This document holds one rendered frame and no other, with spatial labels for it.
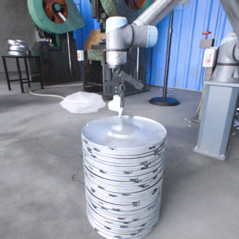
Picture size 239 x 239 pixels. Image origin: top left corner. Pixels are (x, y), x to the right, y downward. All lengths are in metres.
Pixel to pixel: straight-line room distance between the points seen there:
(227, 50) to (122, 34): 0.65
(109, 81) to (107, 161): 0.31
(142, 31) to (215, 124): 0.73
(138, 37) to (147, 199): 0.55
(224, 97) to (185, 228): 0.71
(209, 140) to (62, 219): 0.91
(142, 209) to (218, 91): 0.79
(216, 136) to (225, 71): 0.37
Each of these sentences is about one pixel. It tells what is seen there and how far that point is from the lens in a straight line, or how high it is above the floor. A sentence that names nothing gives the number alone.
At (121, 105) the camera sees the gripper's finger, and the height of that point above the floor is 0.41.
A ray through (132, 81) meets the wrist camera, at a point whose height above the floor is 0.50.
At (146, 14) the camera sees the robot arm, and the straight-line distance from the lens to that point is 0.91.
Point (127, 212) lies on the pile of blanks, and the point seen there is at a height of 0.13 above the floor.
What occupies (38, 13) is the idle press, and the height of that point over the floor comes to 1.20.
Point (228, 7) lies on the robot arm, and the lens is 1.01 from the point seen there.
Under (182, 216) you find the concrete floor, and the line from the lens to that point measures 0.87.
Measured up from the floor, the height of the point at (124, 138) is 0.35.
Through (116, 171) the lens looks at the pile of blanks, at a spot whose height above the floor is 0.27.
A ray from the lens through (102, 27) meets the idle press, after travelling 2.82.
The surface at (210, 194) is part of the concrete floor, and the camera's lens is 1.00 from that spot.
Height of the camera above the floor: 0.61
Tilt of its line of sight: 20 degrees down
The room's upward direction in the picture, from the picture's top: straight up
